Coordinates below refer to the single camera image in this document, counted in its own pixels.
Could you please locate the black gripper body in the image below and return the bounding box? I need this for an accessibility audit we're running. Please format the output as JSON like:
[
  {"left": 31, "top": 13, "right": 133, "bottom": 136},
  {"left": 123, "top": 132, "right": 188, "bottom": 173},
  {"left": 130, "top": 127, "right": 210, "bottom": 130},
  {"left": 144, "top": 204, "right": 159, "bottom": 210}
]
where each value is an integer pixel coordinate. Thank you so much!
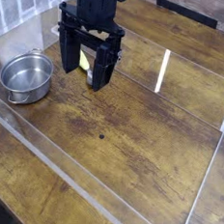
[{"left": 58, "top": 0, "right": 126, "bottom": 52}]

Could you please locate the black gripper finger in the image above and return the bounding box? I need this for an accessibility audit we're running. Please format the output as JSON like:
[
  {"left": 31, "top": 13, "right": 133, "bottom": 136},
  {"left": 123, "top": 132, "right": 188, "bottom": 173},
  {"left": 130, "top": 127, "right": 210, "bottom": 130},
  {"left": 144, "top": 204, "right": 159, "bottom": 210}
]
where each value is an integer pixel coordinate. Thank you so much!
[
  {"left": 59, "top": 28, "right": 81, "bottom": 73},
  {"left": 92, "top": 44, "right": 121, "bottom": 91}
]

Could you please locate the clear acrylic triangular stand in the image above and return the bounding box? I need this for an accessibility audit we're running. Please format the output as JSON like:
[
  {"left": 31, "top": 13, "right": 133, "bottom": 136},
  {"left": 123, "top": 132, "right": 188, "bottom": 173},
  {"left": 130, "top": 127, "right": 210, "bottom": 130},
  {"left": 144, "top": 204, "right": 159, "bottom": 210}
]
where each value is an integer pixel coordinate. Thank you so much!
[{"left": 51, "top": 24, "right": 60, "bottom": 36}]

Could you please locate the small steel pot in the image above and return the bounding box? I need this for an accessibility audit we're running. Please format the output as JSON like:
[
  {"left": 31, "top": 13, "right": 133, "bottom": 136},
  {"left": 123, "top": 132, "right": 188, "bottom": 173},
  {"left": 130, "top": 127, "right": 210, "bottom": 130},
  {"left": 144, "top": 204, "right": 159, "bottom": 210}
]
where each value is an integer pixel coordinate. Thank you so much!
[{"left": 0, "top": 48, "right": 54, "bottom": 104}]

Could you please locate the clear acrylic front barrier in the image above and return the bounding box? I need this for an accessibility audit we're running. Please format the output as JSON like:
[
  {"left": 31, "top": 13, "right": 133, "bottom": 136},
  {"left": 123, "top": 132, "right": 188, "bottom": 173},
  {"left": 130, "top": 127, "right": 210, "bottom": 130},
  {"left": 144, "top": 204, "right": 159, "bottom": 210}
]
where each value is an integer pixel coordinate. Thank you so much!
[{"left": 0, "top": 99, "right": 153, "bottom": 224}]

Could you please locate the clear acrylic barrier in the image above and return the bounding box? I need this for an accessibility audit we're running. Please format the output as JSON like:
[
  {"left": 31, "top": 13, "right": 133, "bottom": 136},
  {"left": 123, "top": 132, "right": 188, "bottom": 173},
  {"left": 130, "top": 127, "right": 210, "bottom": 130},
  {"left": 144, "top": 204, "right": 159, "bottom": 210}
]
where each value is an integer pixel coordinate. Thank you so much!
[
  {"left": 0, "top": 99, "right": 153, "bottom": 224},
  {"left": 184, "top": 122, "right": 224, "bottom": 224}
]

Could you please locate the clear acrylic right barrier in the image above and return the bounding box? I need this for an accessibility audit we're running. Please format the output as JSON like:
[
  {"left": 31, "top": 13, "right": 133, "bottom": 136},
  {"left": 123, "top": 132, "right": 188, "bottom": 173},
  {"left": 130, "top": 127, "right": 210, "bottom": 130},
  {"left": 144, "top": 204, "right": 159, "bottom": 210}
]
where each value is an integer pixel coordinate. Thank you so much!
[{"left": 184, "top": 122, "right": 224, "bottom": 224}]

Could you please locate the black bar on wall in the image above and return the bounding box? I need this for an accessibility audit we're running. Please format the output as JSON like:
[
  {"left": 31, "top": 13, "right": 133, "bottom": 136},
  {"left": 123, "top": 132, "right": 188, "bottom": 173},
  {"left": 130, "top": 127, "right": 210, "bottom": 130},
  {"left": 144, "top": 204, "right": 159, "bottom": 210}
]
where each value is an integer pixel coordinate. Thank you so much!
[{"left": 155, "top": 0, "right": 217, "bottom": 29}]

